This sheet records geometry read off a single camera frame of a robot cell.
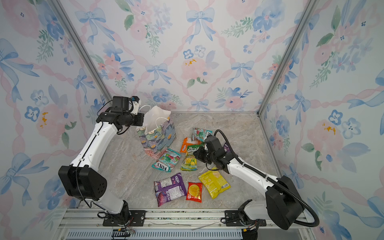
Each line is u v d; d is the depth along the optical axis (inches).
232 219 28.7
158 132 31.6
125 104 25.5
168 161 35.5
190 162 32.1
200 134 40.6
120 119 22.8
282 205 16.1
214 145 24.7
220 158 24.2
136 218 29.2
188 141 39.6
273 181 17.2
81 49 32.7
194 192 32.2
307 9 27.6
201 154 28.8
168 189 31.6
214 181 32.9
